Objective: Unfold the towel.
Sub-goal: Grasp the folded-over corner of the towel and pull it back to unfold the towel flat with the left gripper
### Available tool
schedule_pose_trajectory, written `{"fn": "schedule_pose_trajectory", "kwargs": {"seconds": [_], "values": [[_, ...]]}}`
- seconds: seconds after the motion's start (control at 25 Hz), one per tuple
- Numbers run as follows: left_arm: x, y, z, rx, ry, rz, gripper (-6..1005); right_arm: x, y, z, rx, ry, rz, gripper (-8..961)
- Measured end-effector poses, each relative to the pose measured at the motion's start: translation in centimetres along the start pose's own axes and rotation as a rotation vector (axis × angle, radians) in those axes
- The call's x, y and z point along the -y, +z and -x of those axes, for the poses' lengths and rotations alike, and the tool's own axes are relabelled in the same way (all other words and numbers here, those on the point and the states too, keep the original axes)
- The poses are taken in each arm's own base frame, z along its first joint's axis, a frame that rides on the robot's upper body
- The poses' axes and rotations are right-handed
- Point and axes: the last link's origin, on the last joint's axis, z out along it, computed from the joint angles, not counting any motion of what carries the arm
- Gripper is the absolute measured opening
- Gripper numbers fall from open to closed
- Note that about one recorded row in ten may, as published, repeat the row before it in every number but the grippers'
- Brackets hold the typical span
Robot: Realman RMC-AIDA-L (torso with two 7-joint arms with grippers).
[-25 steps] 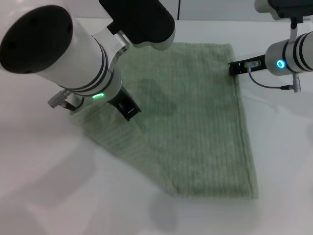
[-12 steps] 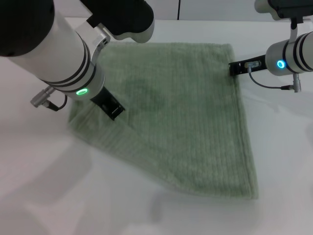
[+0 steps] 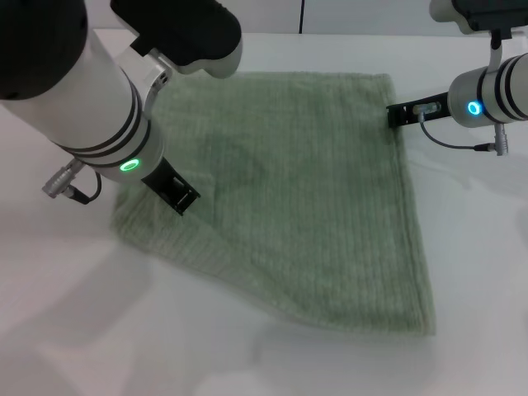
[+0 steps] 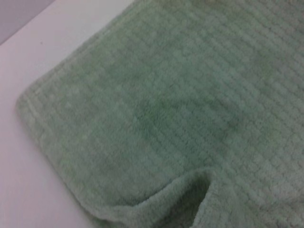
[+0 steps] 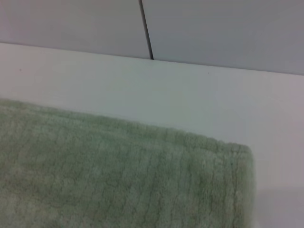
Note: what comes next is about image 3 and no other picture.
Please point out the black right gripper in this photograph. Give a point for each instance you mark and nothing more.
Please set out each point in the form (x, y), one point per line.
(431, 108)

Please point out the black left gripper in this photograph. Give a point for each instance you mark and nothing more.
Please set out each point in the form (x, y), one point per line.
(163, 177)

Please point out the green ribbed towel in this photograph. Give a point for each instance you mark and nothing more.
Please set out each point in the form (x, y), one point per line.
(297, 198)

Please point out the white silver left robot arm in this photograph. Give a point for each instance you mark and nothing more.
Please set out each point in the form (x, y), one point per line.
(74, 95)

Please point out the black right wrist camera housing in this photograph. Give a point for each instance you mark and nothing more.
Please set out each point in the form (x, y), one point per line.
(482, 10)

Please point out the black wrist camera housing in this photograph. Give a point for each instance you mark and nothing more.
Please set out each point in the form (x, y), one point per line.
(185, 29)
(482, 10)

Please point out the black left wrist camera housing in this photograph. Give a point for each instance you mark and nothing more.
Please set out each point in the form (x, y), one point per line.
(185, 29)

